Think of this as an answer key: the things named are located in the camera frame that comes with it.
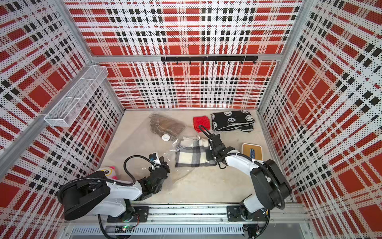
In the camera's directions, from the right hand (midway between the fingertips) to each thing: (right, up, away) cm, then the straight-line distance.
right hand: (212, 152), depth 91 cm
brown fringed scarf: (-35, +16, +14) cm, 41 cm away
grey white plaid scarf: (-12, -1, 0) cm, 12 cm away
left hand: (-28, -2, -4) cm, 28 cm away
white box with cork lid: (+26, +1, +1) cm, 26 cm away
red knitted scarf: (-6, +20, +18) cm, 28 cm away
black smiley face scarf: (+23, +20, +17) cm, 36 cm away
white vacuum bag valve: (-31, +8, +7) cm, 33 cm away
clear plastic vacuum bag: (-42, +5, +9) cm, 44 cm away
